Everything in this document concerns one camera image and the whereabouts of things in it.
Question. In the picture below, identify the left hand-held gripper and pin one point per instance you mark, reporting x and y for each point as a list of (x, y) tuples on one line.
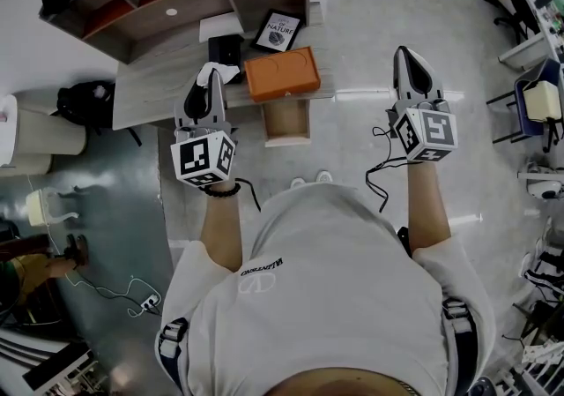
[(198, 158)]

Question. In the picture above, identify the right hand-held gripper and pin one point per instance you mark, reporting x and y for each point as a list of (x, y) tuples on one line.
[(434, 129)]

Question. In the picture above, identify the white paper item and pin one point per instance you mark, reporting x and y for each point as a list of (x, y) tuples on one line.
[(222, 70)]

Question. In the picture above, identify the wooden drawer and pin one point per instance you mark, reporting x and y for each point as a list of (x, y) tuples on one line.
[(286, 118)]

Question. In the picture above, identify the person's right forearm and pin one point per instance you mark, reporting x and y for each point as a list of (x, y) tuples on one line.
[(427, 209)]

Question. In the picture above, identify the person's left forearm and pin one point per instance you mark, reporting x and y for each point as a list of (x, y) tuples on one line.
[(222, 226)]

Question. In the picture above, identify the black box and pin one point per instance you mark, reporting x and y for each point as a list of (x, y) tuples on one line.
[(224, 50)]

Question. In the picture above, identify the grey wooden desk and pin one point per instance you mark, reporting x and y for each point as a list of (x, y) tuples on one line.
[(150, 90)]

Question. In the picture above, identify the white paper sheet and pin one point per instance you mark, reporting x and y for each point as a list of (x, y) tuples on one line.
[(218, 28)]

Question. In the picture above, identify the orange box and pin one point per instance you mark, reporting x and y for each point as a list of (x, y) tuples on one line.
[(279, 74)]

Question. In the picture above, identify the white round sticker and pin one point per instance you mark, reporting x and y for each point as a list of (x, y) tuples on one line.
[(171, 12)]

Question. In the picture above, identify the black framed picture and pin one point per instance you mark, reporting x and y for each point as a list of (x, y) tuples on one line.
[(278, 30)]

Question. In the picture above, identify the black backpack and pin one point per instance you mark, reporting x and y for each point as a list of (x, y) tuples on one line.
[(86, 103)]

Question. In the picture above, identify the person's white left shoe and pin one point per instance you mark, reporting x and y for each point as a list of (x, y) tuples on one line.
[(298, 183)]

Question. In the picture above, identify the person's white shoe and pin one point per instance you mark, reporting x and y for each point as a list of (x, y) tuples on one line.
[(324, 177), (298, 183)]

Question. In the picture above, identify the black office chair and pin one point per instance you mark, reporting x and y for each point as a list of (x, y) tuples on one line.
[(517, 10)]

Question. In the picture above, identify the white long desk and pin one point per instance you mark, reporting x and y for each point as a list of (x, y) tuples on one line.
[(537, 41)]

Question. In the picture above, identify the person's white right shoe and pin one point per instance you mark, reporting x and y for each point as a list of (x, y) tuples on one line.
[(324, 177)]

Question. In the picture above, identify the blue chair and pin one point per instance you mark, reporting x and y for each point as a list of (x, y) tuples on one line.
[(535, 121)]

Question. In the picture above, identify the cream box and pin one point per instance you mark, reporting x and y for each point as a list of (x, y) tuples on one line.
[(542, 101)]

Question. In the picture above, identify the beige cylinder bin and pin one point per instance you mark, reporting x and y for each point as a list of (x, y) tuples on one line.
[(48, 143)]

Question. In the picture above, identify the white round device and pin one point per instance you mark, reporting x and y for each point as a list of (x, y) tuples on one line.
[(544, 184)]

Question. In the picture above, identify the white power strip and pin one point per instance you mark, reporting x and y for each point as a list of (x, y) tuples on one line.
[(150, 301)]

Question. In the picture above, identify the person's white t-shirt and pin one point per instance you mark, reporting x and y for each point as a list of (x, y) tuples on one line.
[(326, 288)]

